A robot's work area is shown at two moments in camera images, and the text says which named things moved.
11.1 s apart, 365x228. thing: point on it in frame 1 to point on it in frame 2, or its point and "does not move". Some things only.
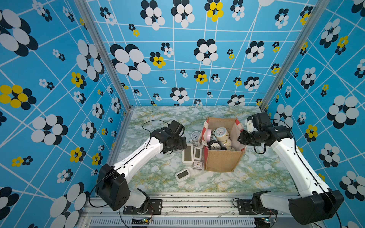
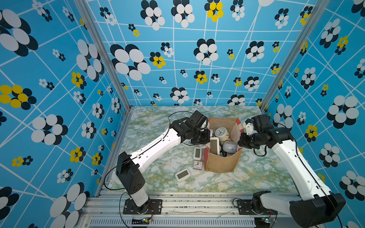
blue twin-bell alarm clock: [221, 134] does not move
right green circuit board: [262, 222] does not move
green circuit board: [145, 221] does not move
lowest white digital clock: [182, 175] does not move
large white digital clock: [187, 157] to [215, 146]
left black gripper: [182, 144] to [206, 139]
